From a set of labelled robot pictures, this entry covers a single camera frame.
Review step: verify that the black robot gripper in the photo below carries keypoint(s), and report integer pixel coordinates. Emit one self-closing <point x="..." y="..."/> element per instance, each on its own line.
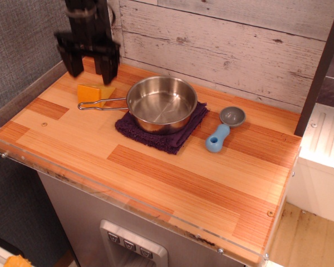
<point x="90" y="34"/>

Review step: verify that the yellow orange cheese wedge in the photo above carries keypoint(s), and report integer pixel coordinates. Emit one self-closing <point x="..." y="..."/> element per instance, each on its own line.
<point x="93" y="93"/>

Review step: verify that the stainless steel pot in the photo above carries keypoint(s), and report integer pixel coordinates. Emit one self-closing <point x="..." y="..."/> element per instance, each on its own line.
<point x="158" y="105"/>

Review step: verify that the purple folded cloth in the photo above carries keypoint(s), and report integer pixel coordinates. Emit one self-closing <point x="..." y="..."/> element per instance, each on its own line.
<point x="170" y="143"/>

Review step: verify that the clear acrylic edge guard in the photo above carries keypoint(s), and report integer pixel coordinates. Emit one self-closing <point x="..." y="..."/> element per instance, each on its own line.
<point x="189" y="191"/>

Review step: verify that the blue grey ice cream scoop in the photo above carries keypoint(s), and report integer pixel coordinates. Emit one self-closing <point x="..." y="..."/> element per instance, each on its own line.
<point x="230" y="117"/>

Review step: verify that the silver toy fridge cabinet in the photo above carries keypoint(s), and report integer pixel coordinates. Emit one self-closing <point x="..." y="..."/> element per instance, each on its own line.
<point x="105" y="234"/>

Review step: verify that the orange object bottom left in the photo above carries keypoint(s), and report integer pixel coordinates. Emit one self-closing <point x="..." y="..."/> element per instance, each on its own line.
<point x="17" y="261"/>

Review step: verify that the dark vertical post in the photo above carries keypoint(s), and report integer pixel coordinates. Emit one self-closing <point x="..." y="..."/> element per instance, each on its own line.
<point x="320" y="74"/>

